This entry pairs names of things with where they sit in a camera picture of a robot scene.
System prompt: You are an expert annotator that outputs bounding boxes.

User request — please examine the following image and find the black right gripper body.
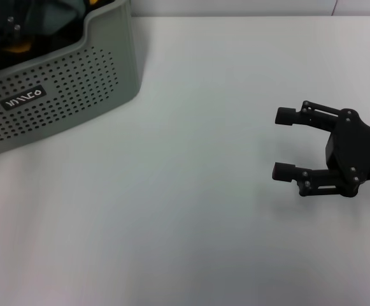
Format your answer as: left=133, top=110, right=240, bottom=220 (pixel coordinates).
left=325, top=108, right=370, bottom=198

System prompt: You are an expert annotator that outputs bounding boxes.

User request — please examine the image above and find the dark green yellow towel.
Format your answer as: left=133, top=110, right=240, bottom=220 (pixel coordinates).
left=0, top=0, right=115, bottom=63

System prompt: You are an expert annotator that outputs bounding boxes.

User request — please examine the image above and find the grey perforated storage box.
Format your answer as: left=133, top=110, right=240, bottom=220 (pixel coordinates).
left=0, top=0, right=146, bottom=160

